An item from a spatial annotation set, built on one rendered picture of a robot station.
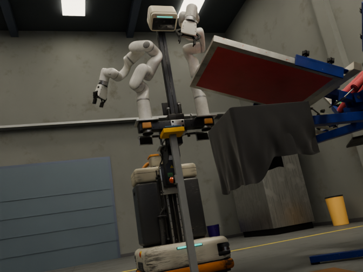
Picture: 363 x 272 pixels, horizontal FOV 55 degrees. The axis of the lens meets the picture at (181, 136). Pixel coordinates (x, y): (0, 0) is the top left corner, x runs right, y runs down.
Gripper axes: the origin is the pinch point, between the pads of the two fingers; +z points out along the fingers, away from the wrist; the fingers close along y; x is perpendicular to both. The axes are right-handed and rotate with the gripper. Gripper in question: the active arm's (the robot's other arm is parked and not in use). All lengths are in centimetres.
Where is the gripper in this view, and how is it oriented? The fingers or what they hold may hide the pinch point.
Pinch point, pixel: (186, 42)
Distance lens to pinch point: 226.9
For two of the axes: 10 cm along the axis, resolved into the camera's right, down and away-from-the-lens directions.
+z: -1.3, 9.3, -3.3
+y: -9.7, -1.9, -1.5
